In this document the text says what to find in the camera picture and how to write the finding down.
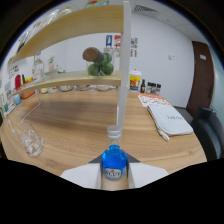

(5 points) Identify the clear glass with ice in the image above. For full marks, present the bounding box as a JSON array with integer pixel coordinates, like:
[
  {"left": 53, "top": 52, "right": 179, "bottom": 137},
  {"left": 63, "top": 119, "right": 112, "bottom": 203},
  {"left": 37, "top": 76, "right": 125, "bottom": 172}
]
[{"left": 7, "top": 118, "right": 45, "bottom": 158}]

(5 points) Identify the dark small bottle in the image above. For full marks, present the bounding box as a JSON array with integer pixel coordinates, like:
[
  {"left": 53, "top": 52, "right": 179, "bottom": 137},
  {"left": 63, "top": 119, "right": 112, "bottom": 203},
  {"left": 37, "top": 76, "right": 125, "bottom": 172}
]
[{"left": 140, "top": 79, "right": 147, "bottom": 94}]

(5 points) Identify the yellow white paper cup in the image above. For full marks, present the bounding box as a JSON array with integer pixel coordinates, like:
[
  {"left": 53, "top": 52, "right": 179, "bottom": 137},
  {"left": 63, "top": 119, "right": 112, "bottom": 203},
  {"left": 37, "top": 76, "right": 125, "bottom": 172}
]
[{"left": 129, "top": 68, "right": 143, "bottom": 92}]

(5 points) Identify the blue liquid small bottle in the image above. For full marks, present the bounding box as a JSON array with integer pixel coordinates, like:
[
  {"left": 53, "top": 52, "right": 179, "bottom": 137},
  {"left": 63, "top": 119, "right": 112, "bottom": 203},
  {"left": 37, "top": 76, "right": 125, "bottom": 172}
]
[{"left": 101, "top": 125, "right": 129, "bottom": 181}]

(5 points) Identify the blue wall poster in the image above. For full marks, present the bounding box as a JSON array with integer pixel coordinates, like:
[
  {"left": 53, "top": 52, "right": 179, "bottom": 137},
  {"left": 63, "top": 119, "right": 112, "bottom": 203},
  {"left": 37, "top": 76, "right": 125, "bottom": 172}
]
[{"left": 105, "top": 34, "right": 113, "bottom": 48}]

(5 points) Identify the two-tier wooden shelf rack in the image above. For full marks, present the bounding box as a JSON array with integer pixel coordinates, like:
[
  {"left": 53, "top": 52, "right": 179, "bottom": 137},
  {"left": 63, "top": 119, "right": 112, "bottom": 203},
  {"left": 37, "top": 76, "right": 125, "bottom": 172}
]
[{"left": 7, "top": 0, "right": 133, "bottom": 134}]

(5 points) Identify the brown door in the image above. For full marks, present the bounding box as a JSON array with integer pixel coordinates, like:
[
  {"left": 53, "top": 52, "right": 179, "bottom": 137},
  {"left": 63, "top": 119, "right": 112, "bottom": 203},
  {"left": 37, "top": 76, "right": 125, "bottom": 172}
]
[{"left": 185, "top": 40, "right": 215, "bottom": 118}]

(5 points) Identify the white text wall poster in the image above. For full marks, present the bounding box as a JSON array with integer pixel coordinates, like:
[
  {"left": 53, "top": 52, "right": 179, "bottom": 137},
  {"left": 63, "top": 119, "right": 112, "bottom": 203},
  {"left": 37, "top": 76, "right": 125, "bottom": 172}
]
[{"left": 130, "top": 37, "right": 139, "bottom": 58}]

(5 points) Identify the black chair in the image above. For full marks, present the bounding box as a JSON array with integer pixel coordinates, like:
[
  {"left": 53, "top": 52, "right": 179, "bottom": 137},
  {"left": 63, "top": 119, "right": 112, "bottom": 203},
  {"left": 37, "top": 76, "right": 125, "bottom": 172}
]
[{"left": 190, "top": 106, "right": 224, "bottom": 162}]

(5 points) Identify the red wall poster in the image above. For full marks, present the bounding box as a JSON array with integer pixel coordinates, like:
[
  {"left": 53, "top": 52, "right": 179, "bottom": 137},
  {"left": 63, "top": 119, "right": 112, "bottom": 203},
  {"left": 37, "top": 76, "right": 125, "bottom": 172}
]
[{"left": 113, "top": 34, "right": 122, "bottom": 49}]

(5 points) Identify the white zip pouch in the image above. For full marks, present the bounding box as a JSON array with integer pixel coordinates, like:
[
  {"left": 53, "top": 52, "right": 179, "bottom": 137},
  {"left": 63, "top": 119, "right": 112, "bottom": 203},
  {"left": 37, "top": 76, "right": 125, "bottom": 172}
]
[{"left": 147, "top": 104, "right": 194, "bottom": 142}]

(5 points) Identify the orange white booklet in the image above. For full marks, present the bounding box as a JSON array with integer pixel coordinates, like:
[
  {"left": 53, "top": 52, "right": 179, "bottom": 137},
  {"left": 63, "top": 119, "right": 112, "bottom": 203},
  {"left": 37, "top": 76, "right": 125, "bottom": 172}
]
[{"left": 137, "top": 93, "right": 166, "bottom": 108}]

